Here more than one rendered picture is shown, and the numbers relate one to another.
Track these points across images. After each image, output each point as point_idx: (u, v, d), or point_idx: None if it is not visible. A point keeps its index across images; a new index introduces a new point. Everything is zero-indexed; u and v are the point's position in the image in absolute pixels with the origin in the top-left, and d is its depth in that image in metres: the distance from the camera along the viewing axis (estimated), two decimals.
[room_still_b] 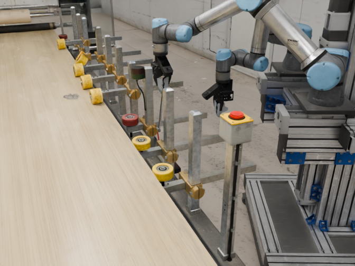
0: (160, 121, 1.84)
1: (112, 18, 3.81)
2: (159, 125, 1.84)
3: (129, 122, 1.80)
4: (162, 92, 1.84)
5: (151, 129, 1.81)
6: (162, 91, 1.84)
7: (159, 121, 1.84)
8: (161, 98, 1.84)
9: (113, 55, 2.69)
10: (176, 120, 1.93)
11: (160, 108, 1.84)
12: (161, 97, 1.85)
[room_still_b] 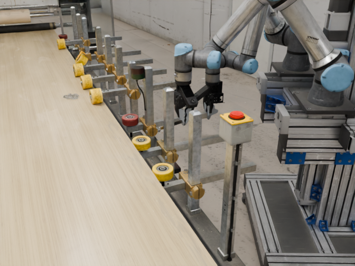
0: (162, 129, 1.81)
1: (112, 18, 3.81)
2: (160, 130, 1.83)
3: (129, 122, 1.80)
4: (178, 122, 1.70)
5: (151, 129, 1.81)
6: (179, 121, 1.69)
7: (162, 129, 1.81)
8: (175, 124, 1.72)
9: (113, 55, 2.69)
10: (176, 120, 1.93)
11: None
12: (175, 122, 1.72)
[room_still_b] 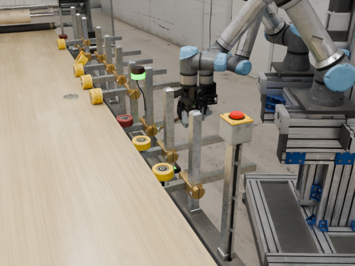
0: (162, 128, 1.81)
1: (112, 18, 3.81)
2: (160, 129, 1.83)
3: (123, 123, 1.79)
4: (178, 119, 1.70)
5: (151, 129, 1.81)
6: (178, 117, 1.69)
7: (162, 128, 1.81)
8: (174, 121, 1.72)
9: (113, 55, 2.69)
10: None
11: None
12: (175, 119, 1.72)
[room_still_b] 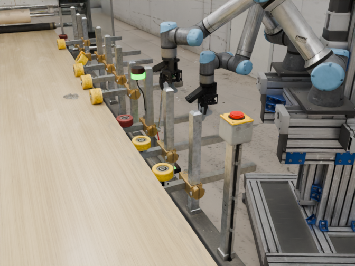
0: (160, 121, 1.84)
1: (112, 18, 3.81)
2: (159, 125, 1.84)
3: (123, 123, 1.79)
4: (161, 92, 1.84)
5: (151, 129, 1.81)
6: (161, 90, 1.84)
7: (159, 121, 1.84)
8: (161, 98, 1.84)
9: (113, 55, 2.69)
10: None
11: (160, 108, 1.84)
12: (160, 97, 1.85)
